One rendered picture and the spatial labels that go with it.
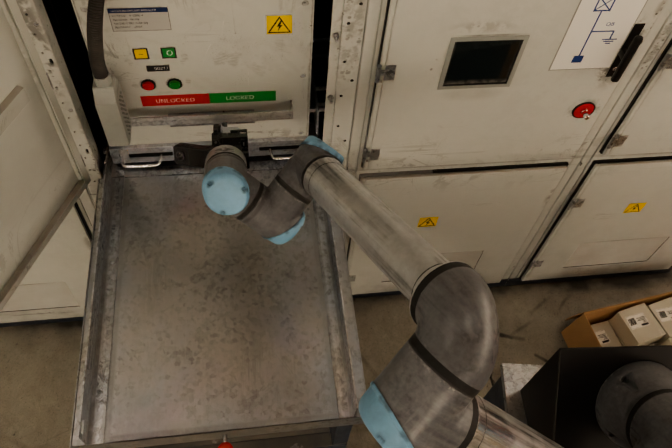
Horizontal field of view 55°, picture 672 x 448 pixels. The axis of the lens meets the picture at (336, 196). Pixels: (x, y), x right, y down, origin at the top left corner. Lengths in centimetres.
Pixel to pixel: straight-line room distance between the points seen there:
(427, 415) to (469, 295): 17
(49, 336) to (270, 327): 122
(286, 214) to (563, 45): 74
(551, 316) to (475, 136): 110
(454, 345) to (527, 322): 176
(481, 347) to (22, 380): 192
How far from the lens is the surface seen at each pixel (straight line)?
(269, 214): 131
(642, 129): 197
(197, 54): 151
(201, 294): 157
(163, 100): 162
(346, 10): 139
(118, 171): 180
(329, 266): 159
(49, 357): 255
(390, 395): 89
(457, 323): 88
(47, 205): 173
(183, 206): 171
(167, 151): 175
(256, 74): 155
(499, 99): 166
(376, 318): 248
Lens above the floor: 225
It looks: 55 degrees down
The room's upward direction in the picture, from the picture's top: 7 degrees clockwise
